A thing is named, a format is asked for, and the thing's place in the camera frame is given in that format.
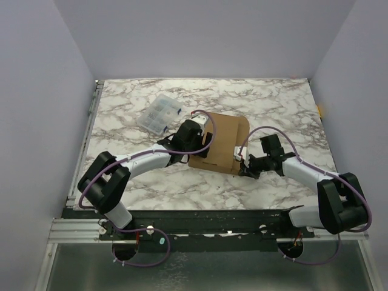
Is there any black metal base rail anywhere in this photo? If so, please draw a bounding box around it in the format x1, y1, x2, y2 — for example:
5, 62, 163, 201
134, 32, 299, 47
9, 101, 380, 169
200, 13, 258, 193
62, 209, 314, 253

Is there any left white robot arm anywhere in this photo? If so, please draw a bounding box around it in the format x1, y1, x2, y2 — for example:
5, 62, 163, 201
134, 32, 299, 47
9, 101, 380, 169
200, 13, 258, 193
77, 115, 213, 239

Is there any aluminium side rail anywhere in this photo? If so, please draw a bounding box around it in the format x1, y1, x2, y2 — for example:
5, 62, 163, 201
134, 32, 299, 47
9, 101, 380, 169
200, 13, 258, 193
65, 80, 105, 208

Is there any clear plastic screw organizer box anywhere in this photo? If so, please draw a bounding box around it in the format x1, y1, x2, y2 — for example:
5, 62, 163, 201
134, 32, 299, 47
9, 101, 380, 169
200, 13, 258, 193
137, 94, 182, 135

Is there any brown cardboard box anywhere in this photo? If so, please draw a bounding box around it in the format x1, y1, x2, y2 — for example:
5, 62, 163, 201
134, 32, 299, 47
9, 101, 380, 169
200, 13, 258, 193
189, 113, 250, 175

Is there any aluminium front extrusion rail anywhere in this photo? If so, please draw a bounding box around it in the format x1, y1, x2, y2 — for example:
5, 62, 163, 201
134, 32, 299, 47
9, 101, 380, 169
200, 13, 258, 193
48, 219, 369, 244

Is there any yellow tape piece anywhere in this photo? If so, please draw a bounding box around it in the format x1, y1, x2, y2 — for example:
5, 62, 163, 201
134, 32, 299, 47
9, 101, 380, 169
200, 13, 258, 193
316, 105, 323, 118

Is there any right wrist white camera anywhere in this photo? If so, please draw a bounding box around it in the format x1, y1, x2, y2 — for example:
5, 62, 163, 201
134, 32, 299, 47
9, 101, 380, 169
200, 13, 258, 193
233, 146, 250, 167

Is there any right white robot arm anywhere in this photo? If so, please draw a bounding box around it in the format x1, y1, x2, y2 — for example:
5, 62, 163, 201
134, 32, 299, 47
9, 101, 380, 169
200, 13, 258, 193
233, 134, 369, 237

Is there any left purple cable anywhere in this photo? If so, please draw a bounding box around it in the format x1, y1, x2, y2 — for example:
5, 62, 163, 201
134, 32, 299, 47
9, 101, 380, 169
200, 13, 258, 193
78, 109, 218, 268

